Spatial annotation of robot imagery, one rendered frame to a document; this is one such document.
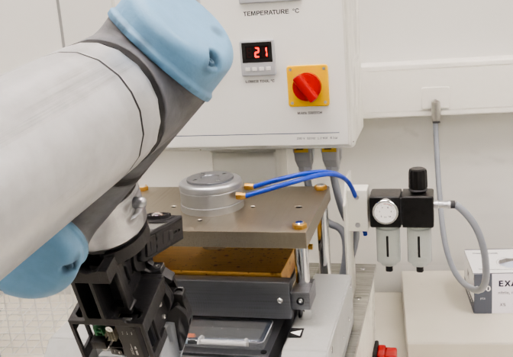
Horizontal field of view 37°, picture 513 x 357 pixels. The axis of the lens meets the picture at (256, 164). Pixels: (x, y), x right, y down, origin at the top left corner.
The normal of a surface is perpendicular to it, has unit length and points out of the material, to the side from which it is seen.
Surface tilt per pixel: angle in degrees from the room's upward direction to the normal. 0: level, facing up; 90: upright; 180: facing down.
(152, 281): 20
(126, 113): 73
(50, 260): 110
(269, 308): 90
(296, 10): 90
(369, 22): 90
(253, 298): 90
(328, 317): 0
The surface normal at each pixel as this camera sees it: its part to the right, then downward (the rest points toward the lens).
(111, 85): 0.76, -0.48
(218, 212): 0.20, 0.22
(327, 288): -0.07, -0.97
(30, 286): -0.04, 0.56
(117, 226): 0.52, 0.41
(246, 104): -0.24, 0.25
